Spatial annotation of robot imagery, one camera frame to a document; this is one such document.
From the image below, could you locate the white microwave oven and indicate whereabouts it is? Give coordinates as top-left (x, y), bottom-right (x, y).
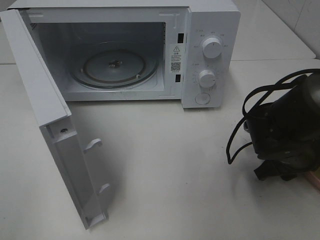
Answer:
top-left (6, 0), bottom-right (241, 108)

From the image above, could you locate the white timer knob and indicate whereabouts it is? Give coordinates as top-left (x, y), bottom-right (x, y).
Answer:
top-left (198, 69), bottom-right (217, 88)

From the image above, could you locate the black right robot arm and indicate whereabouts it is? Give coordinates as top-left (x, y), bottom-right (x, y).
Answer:
top-left (243, 73), bottom-right (320, 181)

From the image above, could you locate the white microwave door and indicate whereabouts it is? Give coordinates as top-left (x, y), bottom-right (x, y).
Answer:
top-left (0, 9), bottom-right (108, 229)

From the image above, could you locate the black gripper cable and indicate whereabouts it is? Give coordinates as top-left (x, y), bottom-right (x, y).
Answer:
top-left (225, 68), bottom-right (320, 165)

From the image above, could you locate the pink round plate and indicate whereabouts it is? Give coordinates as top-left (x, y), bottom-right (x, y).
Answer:
top-left (306, 169), bottom-right (320, 190)

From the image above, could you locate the upper white power knob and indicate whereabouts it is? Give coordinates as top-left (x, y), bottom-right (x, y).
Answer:
top-left (202, 36), bottom-right (223, 59)

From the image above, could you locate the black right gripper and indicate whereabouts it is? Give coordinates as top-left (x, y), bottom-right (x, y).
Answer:
top-left (246, 103), bottom-right (320, 181)

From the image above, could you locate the glass microwave turntable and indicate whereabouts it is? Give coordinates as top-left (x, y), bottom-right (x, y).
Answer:
top-left (69, 41), bottom-right (163, 89)

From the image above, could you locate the round white door button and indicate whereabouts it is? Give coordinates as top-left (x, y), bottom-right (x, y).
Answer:
top-left (195, 93), bottom-right (211, 105)

